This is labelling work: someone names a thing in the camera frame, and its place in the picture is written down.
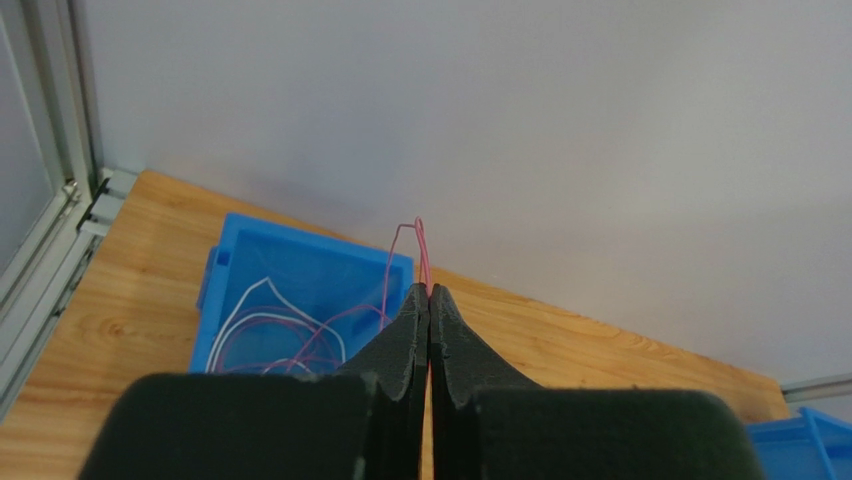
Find blue plastic bin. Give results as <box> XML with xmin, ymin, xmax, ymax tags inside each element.
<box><xmin>746</xmin><ymin>407</ymin><xmax>851</xmax><ymax>480</ymax></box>
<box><xmin>189</xmin><ymin>213</ymin><xmax>414</xmax><ymax>374</ymax></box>

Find right aluminium frame post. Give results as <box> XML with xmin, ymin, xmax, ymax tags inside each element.
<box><xmin>781</xmin><ymin>373</ymin><xmax>851</xmax><ymax>403</ymax></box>

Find right blue plastic bin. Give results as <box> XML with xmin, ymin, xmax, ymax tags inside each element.
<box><xmin>746</xmin><ymin>407</ymin><xmax>851</xmax><ymax>480</ymax></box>

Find pink cable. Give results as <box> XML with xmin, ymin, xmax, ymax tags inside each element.
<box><xmin>212</xmin><ymin>312</ymin><xmax>341</xmax><ymax>374</ymax></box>
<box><xmin>286</xmin><ymin>216</ymin><xmax>433</xmax><ymax>374</ymax></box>

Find left blue plastic bin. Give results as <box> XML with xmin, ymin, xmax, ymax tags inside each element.
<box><xmin>189</xmin><ymin>213</ymin><xmax>414</xmax><ymax>374</ymax></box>

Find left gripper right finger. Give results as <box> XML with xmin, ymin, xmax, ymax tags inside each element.
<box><xmin>429</xmin><ymin>285</ymin><xmax>764</xmax><ymax>479</ymax></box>

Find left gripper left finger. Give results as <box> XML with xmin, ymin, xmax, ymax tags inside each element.
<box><xmin>79</xmin><ymin>284</ymin><xmax>428</xmax><ymax>479</ymax></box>

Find white cable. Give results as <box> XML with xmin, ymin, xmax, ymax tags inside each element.
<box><xmin>204</xmin><ymin>276</ymin><xmax>347</xmax><ymax>374</ymax></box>

